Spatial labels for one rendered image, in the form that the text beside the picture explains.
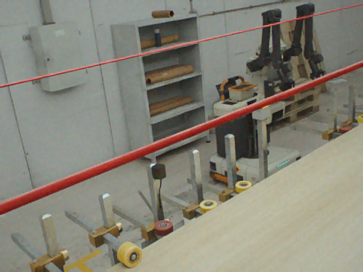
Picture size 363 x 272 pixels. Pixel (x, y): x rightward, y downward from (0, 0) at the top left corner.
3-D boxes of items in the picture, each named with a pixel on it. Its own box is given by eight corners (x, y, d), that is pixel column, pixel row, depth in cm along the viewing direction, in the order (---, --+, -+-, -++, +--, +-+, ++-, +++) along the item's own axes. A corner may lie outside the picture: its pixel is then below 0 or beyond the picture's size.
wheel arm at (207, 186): (187, 184, 246) (186, 177, 245) (191, 182, 248) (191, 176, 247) (245, 207, 215) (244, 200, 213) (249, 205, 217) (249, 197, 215)
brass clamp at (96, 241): (88, 243, 175) (86, 232, 173) (116, 229, 183) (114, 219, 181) (96, 248, 170) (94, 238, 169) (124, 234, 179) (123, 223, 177)
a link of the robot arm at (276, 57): (276, 9, 326) (267, 11, 319) (282, 9, 322) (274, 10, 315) (278, 65, 340) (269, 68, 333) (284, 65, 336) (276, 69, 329)
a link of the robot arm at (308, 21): (309, 3, 351) (302, 5, 344) (315, 3, 347) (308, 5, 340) (309, 56, 366) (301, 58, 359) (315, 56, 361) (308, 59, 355)
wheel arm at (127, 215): (110, 213, 217) (109, 205, 216) (116, 210, 219) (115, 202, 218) (165, 244, 185) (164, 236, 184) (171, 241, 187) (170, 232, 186)
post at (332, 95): (328, 157, 292) (329, 88, 277) (331, 155, 295) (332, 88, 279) (333, 158, 290) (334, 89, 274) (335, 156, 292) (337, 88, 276)
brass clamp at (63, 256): (30, 273, 160) (28, 261, 158) (63, 256, 168) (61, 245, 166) (37, 280, 155) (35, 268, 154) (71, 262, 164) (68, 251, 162)
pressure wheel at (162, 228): (153, 246, 189) (150, 224, 185) (167, 239, 194) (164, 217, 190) (165, 253, 183) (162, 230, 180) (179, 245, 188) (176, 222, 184)
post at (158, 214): (159, 257, 201) (145, 163, 185) (164, 253, 203) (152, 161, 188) (164, 260, 199) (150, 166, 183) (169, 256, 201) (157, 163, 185)
